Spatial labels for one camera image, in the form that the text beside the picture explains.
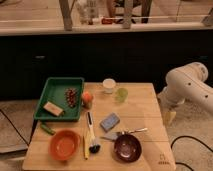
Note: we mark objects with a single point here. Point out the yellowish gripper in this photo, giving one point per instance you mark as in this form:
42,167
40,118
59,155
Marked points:
169,116

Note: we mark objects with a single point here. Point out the dark brown bowl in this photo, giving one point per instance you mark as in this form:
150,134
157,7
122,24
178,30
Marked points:
127,148

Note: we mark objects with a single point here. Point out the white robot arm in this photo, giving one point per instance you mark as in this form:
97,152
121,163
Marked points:
185,82

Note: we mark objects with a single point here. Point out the metal spoon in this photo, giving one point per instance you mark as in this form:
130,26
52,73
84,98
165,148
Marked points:
131,131

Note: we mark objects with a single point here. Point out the green translucent cup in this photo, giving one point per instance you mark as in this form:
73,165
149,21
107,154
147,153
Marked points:
121,94

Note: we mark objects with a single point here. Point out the blue sponge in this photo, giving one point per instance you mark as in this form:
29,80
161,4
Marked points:
109,122

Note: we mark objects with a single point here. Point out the grey cloth piece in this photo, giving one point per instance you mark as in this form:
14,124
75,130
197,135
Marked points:
112,136

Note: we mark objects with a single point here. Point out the white paper cup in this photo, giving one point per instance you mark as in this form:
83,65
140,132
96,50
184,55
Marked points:
109,85

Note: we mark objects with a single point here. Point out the black white dish brush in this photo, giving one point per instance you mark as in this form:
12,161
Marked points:
94,141

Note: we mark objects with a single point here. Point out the orange peach fruit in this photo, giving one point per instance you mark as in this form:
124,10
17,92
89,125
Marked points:
87,99

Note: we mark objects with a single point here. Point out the yellow banana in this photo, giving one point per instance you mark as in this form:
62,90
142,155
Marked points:
86,139

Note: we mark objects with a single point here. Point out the bunch of red grapes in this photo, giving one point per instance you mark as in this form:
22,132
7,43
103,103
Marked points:
71,95

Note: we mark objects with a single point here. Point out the orange bowl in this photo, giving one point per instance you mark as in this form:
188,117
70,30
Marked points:
63,145

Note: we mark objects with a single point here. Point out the green plastic tray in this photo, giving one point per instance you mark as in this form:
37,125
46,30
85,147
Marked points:
54,92

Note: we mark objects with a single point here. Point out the wooden block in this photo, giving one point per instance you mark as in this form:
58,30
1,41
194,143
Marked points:
53,109

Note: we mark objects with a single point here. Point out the green cucumber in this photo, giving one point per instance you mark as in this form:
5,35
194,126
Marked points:
47,129

